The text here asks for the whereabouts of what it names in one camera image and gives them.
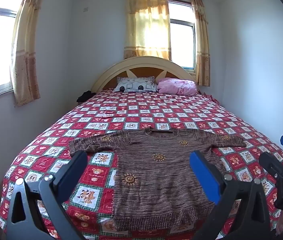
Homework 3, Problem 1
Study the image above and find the centre window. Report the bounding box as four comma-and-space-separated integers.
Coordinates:
169, 0, 196, 73

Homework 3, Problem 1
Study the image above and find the red patchwork bedspread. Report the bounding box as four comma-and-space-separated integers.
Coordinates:
0, 88, 283, 240

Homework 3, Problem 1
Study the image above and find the cream wooden headboard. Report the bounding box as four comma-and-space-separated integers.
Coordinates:
92, 56, 193, 93

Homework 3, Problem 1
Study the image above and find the pink pillow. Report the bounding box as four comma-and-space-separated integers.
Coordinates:
157, 77, 198, 95

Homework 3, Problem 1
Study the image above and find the brown knit sweater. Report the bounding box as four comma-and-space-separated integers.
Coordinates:
69, 128, 245, 231

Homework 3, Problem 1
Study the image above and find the yellow right curtain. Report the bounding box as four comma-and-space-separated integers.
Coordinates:
191, 0, 210, 87

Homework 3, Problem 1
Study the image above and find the black cloth beside bed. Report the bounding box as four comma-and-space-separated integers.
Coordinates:
76, 90, 96, 104

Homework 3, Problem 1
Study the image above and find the yellow left window curtain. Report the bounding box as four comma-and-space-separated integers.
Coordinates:
10, 0, 42, 106

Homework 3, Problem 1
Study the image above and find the grey patterned pillow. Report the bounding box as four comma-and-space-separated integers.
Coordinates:
113, 76, 157, 93

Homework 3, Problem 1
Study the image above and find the yellow centre curtain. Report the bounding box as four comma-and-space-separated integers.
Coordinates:
124, 0, 171, 60

